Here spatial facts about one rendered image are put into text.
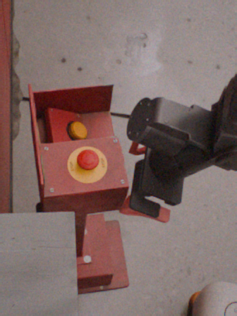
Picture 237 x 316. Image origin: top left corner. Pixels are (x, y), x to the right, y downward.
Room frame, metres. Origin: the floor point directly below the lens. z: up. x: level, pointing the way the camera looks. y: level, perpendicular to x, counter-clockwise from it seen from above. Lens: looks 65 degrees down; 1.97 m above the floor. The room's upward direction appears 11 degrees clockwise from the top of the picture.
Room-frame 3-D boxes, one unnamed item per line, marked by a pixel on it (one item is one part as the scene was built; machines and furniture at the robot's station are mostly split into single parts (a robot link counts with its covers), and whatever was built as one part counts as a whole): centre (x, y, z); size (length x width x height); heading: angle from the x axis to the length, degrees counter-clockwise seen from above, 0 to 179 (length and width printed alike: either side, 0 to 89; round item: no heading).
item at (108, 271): (0.57, 0.04, 0.06); 0.25 x 0.20 x 0.12; 109
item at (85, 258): (0.56, 0.07, 0.13); 0.10 x 0.10 x 0.01; 19
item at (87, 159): (0.52, 0.05, 0.79); 0.04 x 0.04 x 0.04
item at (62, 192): (0.56, 0.07, 0.75); 0.20 x 0.16 x 0.18; 19
